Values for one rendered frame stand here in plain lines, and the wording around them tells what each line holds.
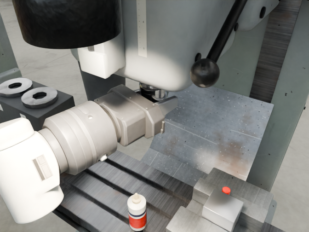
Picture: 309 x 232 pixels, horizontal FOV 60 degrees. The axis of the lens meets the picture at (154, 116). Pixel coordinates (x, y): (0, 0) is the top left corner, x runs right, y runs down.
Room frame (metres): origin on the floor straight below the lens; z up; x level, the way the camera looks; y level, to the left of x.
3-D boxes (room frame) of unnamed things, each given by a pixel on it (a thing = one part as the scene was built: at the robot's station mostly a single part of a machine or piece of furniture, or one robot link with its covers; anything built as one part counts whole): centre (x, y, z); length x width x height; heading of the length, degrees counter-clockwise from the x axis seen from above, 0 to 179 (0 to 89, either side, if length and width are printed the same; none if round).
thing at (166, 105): (0.37, -0.02, 1.23); 0.06 x 0.02 x 0.03; 133
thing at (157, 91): (0.39, 0.00, 1.26); 0.05 x 0.05 x 0.01
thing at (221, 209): (0.31, -0.13, 1.03); 0.06 x 0.05 x 0.06; 56
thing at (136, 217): (0.35, 0.04, 0.97); 0.04 x 0.04 x 0.11
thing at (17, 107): (0.62, 0.34, 1.02); 0.22 x 0.12 x 0.20; 59
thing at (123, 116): (0.33, 0.07, 1.23); 0.13 x 0.12 x 0.10; 43
